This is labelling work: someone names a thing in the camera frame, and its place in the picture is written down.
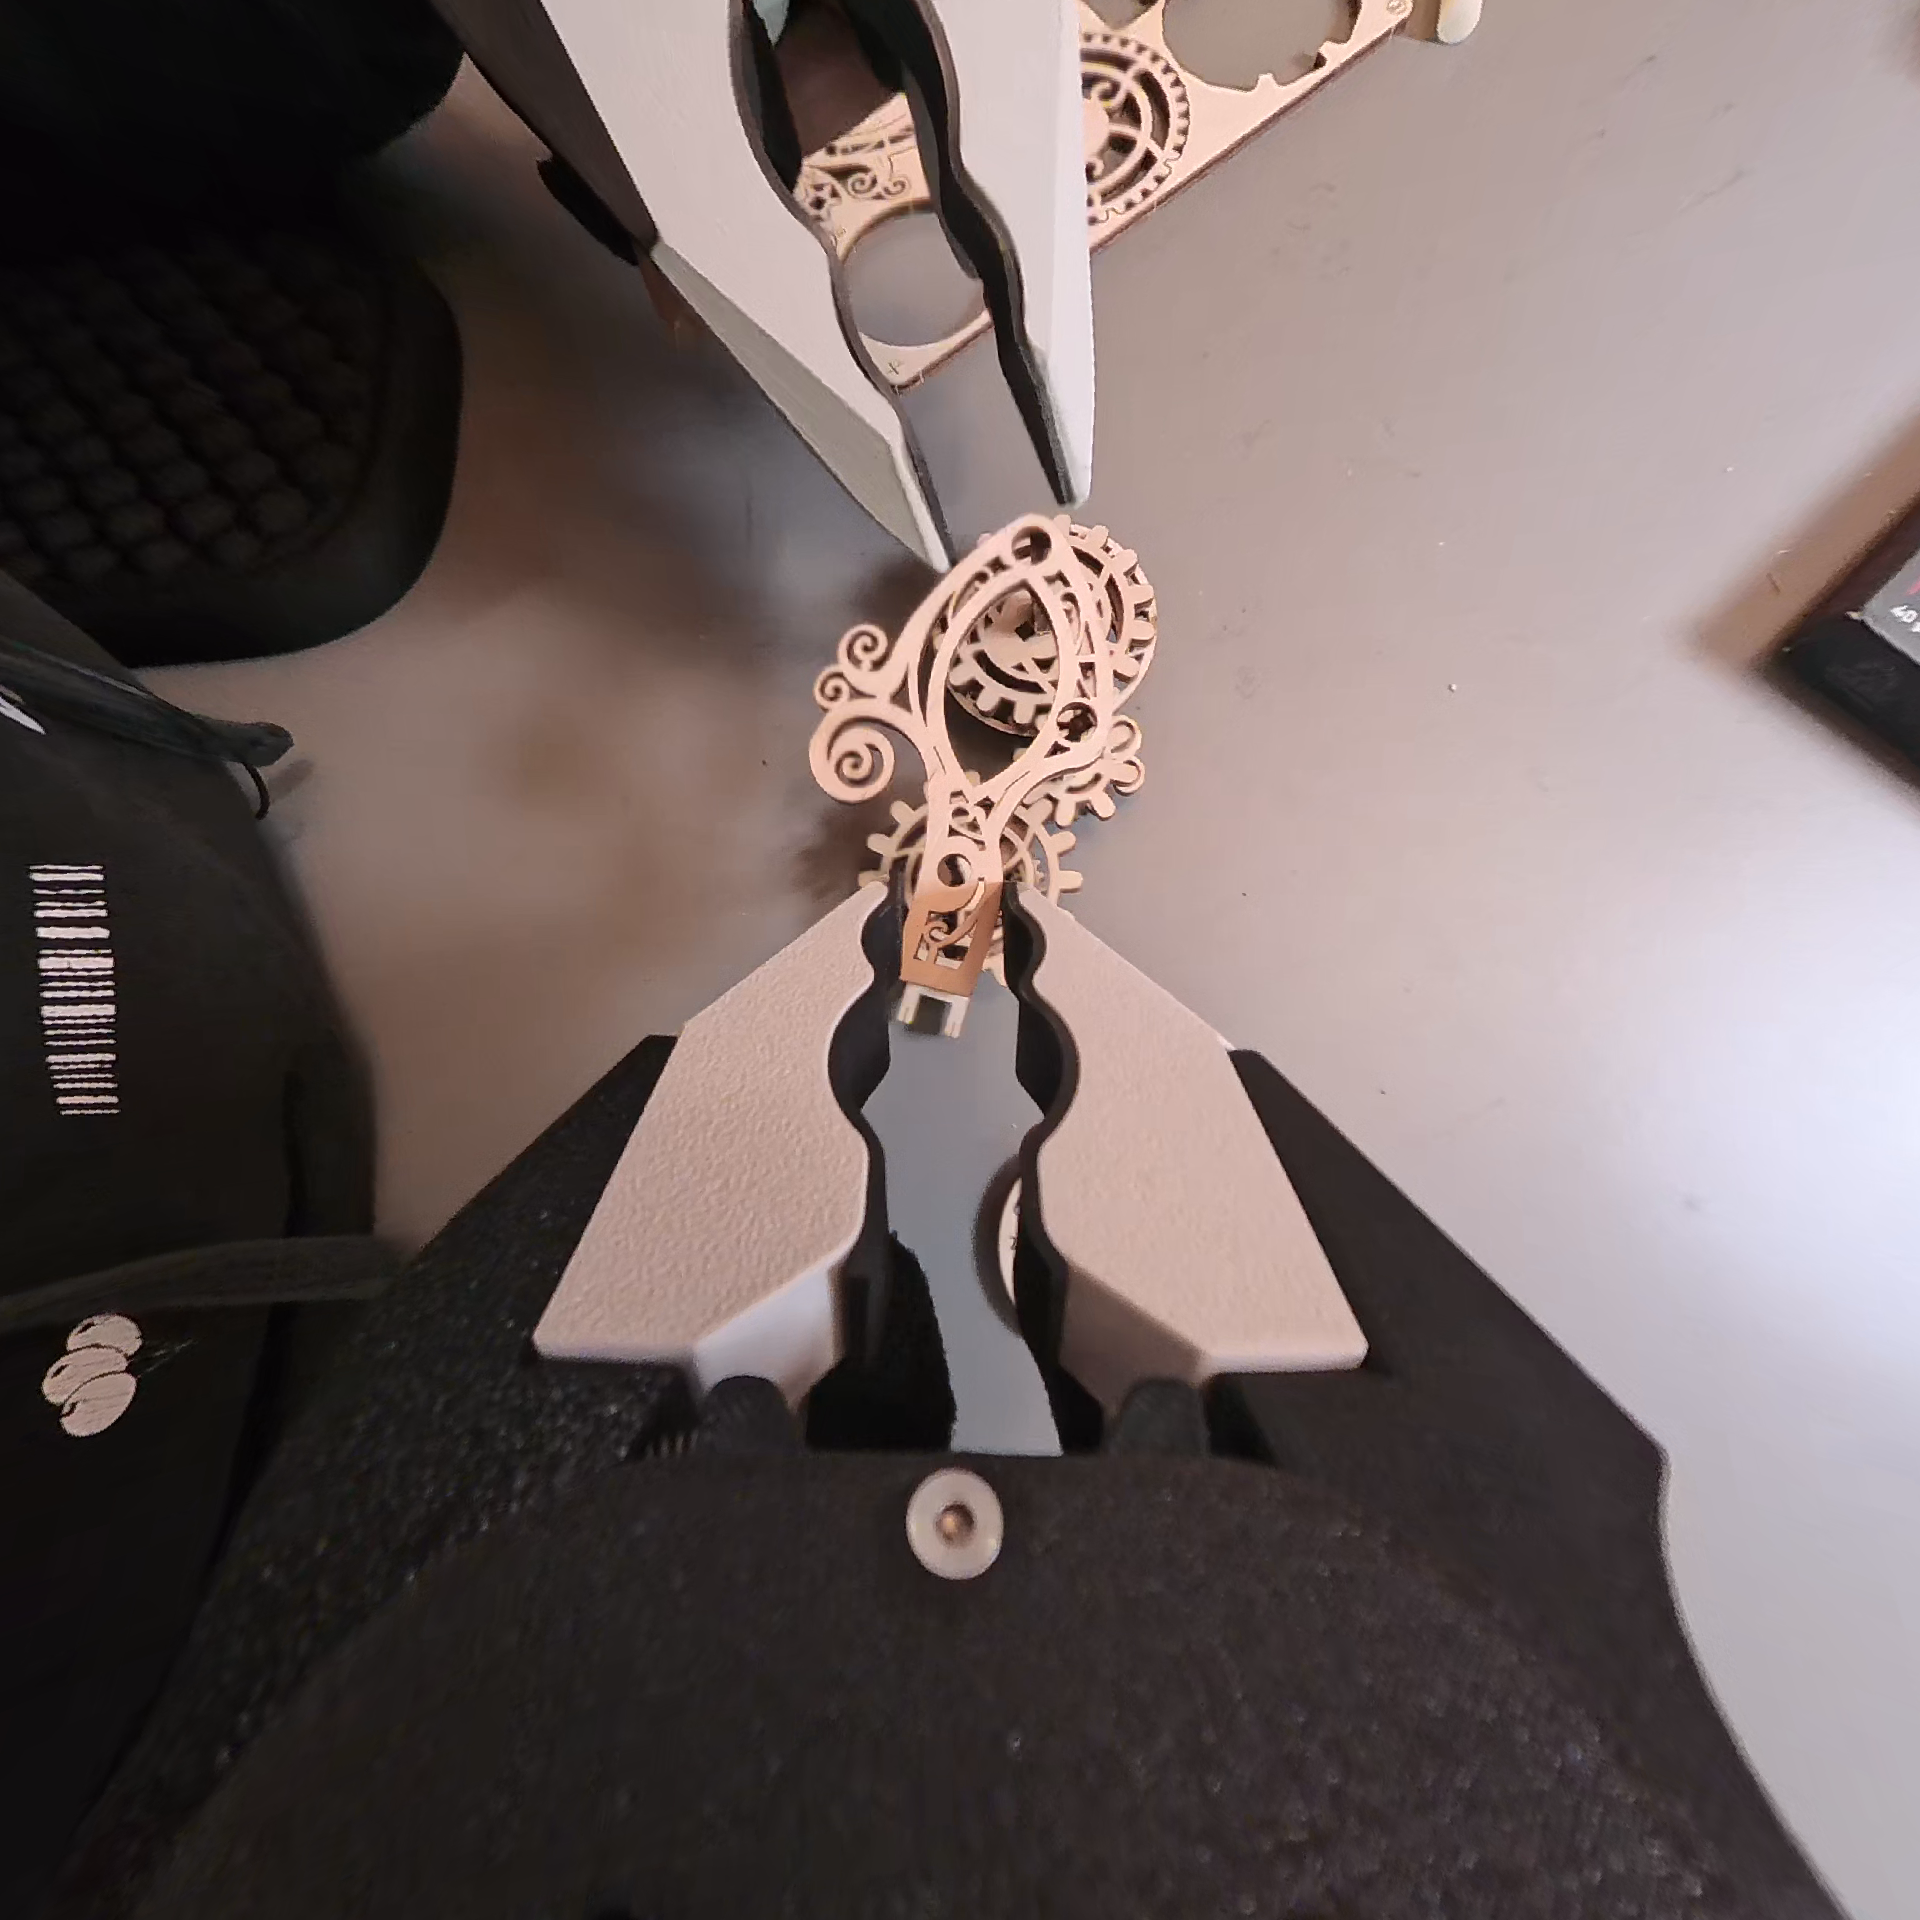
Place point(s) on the wooden gear clock assembly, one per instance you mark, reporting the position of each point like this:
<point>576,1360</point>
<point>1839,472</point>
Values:
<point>1124,616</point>

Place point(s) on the wooden sheet with large gear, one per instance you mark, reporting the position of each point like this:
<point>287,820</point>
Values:
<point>1142,135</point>

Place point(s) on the wooden ornate bracket piece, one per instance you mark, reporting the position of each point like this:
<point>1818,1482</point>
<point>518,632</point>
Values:
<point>960,885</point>

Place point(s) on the black textured armrest pad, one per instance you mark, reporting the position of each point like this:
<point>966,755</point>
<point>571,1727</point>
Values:
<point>196,452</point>

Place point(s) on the small white peg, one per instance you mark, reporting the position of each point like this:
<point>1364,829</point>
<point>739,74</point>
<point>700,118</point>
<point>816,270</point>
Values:
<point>1447,14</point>

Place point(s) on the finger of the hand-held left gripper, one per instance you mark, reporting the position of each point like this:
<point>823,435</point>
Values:
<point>1037,224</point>
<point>704,182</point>

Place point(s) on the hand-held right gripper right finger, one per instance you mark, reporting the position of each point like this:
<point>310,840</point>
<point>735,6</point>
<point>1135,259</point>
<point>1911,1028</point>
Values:
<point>1186,1202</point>

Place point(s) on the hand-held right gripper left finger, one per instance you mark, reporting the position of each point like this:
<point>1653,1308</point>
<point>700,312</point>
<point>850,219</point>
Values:
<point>722,1202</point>

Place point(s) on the black puzzle box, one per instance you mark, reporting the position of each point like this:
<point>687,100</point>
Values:
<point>1862,661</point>

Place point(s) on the wooden leaf piece with stars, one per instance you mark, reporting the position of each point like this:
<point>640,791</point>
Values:
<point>1014,1238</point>

